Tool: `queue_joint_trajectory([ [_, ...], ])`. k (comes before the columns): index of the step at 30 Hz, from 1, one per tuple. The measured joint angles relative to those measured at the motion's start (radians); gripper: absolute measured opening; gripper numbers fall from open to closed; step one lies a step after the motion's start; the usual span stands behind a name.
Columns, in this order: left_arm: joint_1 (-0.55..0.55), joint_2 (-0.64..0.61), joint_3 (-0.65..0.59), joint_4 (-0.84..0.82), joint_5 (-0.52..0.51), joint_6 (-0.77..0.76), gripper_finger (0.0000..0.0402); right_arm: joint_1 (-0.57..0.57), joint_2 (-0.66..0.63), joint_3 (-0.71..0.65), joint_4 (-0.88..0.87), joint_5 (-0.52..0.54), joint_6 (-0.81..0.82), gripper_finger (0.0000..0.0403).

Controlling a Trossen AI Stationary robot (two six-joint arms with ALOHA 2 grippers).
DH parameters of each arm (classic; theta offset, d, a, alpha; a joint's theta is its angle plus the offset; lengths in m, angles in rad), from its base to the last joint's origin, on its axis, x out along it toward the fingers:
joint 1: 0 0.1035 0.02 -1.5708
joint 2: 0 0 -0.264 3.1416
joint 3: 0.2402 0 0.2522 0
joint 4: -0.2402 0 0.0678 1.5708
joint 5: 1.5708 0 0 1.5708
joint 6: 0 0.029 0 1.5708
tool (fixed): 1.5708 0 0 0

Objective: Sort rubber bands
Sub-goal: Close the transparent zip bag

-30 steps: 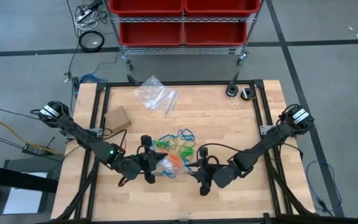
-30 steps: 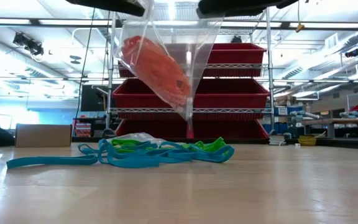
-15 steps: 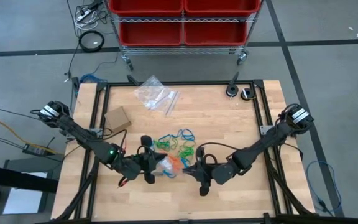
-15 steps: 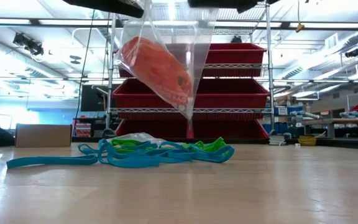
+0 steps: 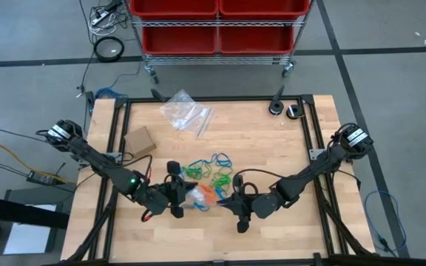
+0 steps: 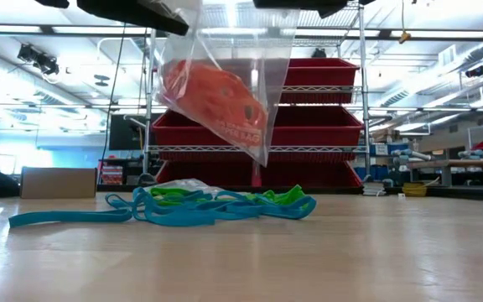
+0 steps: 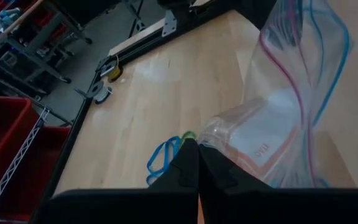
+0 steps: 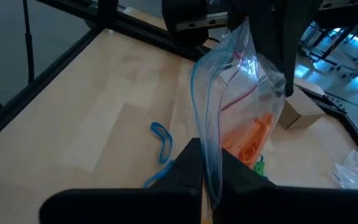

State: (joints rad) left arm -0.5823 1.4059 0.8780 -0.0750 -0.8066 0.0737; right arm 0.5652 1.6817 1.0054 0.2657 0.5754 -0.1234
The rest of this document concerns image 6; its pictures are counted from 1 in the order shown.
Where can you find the black ceiling fixture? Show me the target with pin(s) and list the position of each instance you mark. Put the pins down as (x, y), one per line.
(38, 58)

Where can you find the small cardboard box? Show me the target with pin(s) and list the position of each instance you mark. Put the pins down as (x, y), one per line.
(57, 182)

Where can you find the black monitor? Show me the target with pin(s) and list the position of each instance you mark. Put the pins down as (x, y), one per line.
(128, 134)

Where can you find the small black ceiling device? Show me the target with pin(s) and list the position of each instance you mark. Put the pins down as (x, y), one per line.
(475, 71)

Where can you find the ceiling light strip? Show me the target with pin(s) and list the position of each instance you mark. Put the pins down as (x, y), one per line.
(11, 28)
(447, 33)

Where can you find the orange rubber band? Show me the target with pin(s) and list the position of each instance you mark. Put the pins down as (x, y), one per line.
(183, 79)
(241, 121)
(208, 96)
(229, 105)

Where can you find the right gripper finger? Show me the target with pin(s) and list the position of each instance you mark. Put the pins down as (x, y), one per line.
(300, 4)

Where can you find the small parts drawer cabinet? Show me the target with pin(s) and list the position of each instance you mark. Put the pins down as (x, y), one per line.
(111, 175)

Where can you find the blue storage crate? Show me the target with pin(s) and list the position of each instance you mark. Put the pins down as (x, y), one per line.
(396, 147)

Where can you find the green rubber band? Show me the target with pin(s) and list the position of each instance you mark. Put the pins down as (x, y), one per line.
(166, 194)
(285, 195)

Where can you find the wooden workbench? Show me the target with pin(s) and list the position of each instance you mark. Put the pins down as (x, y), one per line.
(455, 164)

